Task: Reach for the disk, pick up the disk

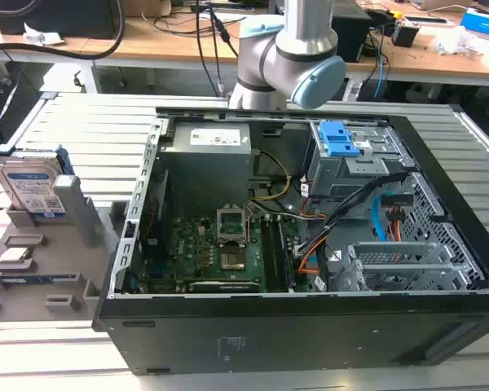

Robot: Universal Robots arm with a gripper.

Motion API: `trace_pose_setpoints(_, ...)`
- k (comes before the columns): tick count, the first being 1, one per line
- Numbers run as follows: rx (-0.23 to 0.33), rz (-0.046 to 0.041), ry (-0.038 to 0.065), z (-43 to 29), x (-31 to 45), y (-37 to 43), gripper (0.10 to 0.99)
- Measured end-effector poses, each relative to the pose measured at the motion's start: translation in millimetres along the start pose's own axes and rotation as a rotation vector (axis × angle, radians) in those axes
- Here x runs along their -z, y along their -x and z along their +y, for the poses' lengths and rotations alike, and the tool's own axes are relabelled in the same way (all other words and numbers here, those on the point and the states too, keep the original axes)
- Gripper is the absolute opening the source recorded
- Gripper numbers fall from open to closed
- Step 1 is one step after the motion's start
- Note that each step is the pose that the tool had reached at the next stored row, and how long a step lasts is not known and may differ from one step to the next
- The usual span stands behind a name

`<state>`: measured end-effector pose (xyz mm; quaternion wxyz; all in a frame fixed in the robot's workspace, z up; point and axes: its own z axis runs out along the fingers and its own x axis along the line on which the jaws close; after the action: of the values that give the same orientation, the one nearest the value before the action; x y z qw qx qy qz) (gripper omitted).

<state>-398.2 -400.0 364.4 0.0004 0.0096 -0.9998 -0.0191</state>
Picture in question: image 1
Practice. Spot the wooden desk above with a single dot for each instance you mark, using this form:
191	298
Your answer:
155	42
424	65

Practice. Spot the CPU socket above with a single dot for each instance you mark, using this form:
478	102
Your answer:
232	224

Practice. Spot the silver CPU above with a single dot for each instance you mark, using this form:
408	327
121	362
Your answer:
13	256

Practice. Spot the blue plastic drive clip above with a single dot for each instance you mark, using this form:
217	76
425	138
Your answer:
333	131
344	148

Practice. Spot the square chipset heatsink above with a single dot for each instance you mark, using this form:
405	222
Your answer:
232	260

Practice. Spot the black open PC case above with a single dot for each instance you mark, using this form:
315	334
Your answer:
269	338

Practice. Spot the black graphics card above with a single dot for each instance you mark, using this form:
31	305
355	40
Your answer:
224	286

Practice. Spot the blue RAM stick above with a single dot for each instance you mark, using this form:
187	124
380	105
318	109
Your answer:
32	278

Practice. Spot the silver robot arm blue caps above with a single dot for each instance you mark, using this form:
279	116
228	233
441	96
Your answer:
305	24

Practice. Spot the grey metal drive cage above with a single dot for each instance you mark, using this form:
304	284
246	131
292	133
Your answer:
350	175

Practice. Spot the blue and white box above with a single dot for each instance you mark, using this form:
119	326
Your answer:
483	24

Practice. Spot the grey parts rack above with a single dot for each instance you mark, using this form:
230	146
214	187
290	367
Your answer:
65	260

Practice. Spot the clear plastic bag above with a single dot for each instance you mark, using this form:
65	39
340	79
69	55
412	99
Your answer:
456	42

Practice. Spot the metal disk bay bracket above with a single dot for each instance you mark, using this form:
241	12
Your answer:
395	269

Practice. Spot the small black box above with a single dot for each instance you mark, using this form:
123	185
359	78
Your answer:
404	36

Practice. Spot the hard disk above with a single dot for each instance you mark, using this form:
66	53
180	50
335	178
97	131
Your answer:
28	179

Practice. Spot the grey power supply unit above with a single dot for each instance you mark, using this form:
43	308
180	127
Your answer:
205	163

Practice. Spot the crumpled white paper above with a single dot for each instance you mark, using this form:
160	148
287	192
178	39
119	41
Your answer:
42	36

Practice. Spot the green motherboard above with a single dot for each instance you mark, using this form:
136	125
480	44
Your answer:
195	252

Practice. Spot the black monitor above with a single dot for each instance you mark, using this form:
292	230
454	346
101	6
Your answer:
65	18

